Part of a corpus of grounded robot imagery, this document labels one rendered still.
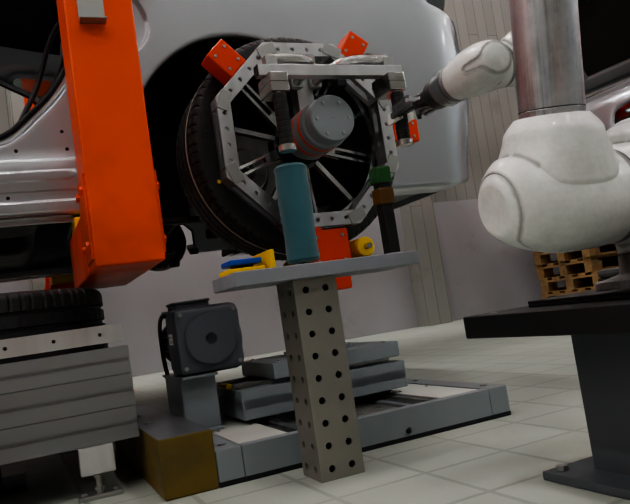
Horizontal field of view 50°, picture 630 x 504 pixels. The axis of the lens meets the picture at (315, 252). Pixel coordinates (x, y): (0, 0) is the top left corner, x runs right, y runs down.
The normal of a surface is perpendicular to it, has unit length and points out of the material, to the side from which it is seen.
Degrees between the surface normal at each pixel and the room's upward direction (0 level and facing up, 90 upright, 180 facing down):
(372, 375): 90
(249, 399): 90
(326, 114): 90
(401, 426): 90
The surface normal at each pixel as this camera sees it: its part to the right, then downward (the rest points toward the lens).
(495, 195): -0.92, 0.29
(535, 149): -0.57, -0.22
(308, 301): 0.39, -0.14
